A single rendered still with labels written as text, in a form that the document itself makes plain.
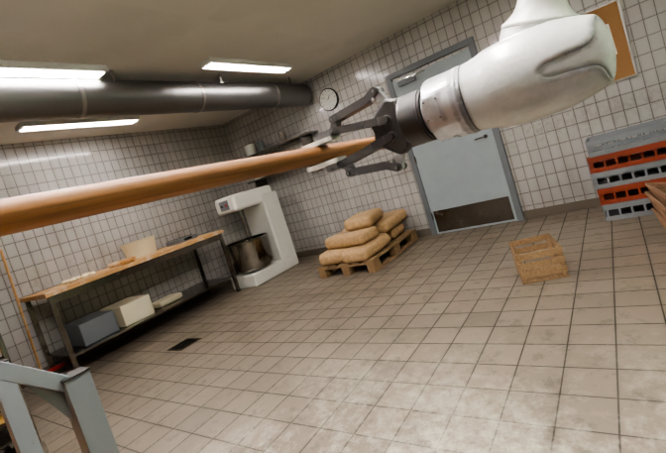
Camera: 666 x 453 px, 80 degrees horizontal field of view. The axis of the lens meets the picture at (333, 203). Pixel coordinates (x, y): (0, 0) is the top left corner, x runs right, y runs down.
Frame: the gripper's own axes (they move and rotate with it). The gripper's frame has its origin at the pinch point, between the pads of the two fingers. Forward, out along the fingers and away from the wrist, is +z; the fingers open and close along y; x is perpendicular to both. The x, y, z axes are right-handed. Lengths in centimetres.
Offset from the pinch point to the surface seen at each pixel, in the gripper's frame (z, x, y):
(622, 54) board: -53, 428, -24
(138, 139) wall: 504, 261, -134
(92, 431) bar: 38, -34, 33
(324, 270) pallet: 270, 296, 106
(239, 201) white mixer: 398, 313, -4
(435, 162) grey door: 151, 425, 25
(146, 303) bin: 434, 163, 78
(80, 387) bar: 38, -33, 25
